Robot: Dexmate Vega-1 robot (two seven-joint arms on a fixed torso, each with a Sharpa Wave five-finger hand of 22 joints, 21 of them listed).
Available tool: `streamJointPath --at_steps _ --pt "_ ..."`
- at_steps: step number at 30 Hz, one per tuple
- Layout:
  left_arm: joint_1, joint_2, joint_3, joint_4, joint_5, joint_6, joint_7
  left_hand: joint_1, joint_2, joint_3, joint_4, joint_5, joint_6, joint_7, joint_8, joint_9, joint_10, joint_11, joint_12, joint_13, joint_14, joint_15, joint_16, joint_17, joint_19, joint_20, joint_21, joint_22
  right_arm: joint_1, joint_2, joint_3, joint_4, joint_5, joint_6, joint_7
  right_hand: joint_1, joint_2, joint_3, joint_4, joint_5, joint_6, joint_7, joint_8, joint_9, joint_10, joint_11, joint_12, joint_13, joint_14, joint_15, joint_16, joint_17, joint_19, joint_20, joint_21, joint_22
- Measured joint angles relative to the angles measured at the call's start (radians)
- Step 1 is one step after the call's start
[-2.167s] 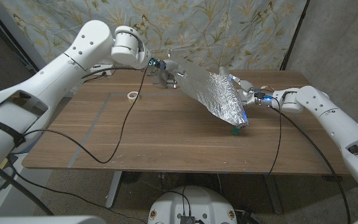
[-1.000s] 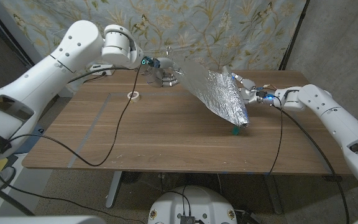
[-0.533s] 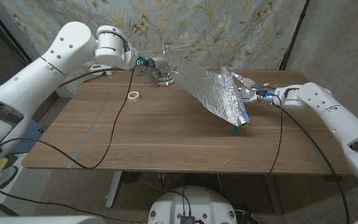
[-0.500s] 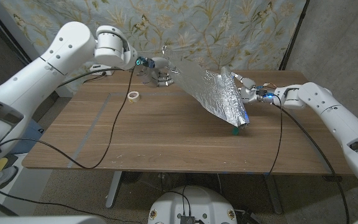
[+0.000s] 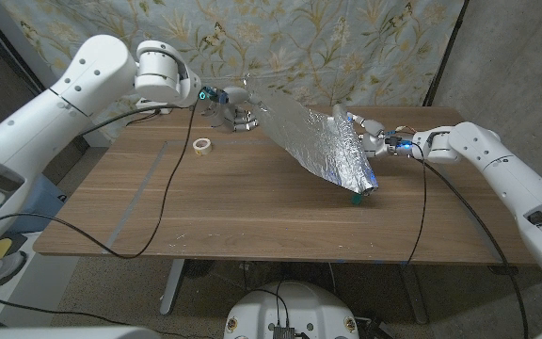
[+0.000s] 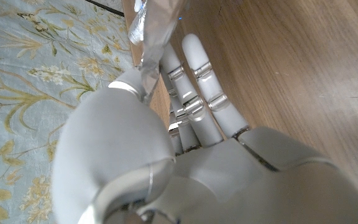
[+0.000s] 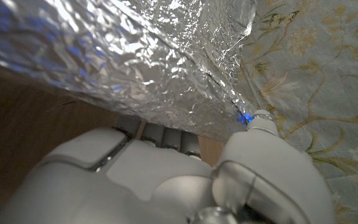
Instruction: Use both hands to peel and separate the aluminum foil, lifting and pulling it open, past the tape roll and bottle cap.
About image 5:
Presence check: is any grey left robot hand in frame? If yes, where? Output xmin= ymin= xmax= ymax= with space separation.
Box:
xmin=199 ymin=86 xmax=263 ymax=134

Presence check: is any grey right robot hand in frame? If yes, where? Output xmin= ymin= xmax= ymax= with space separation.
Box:
xmin=345 ymin=111 xmax=402 ymax=159

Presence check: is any aluminum foil roll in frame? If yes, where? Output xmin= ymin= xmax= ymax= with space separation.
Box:
xmin=245 ymin=74 xmax=379 ymax=197

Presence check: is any white tape roll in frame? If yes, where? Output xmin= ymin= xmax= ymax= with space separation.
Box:
xmin=192 ymin=137 xmax=214 ymax=156

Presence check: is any floral printed backdrop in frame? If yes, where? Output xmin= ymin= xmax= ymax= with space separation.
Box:
xmin=0 ymin=0 xmax=468 ymax=142

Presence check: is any white power strip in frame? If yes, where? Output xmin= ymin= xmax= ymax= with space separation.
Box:
xmin=135 ymin=97 xmax=171 ymax=116

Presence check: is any black backdrop pole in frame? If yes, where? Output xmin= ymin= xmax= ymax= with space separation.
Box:
xmin=423 ymin=0 xmax=470 ymax=107

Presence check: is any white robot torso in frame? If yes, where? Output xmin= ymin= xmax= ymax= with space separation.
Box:
xmin=223 ymin=281 xmax=360 ymax=339

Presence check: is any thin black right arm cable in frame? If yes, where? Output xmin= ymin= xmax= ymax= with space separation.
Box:
xmin=402 ymin=143 xmax=428 ymax=267

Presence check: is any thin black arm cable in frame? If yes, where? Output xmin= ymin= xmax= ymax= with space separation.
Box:
xmin=402 ymin=143 xmax=428 ymax=267
xmin=0 ymin=96 xmax=201 ymax=339

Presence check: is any black power strip cord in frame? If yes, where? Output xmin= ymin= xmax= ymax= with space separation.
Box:
xmin=125 ymin=108 xmax=162 ymax=127

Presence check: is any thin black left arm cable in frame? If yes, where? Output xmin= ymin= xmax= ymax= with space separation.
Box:
xmin=0 ymin=96 xmax=201 ymax=339

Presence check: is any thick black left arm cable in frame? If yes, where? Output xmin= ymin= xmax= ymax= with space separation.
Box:
xmin=77 ymin=104 xmax=192 ymax=138

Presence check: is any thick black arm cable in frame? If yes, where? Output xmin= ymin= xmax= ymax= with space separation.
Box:
xmin=411 ymin=157 xmax=531 ymax=339
xmin=77 ymin=104 xmax=192 ymax=138

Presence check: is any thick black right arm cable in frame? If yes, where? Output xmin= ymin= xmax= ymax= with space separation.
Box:
xmin=411 ymin=157 xmax=531 ymax=339

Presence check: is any black torso cable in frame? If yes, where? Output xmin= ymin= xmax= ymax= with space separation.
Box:
xmin=240 ymin=281 xmax=292 ymax=329

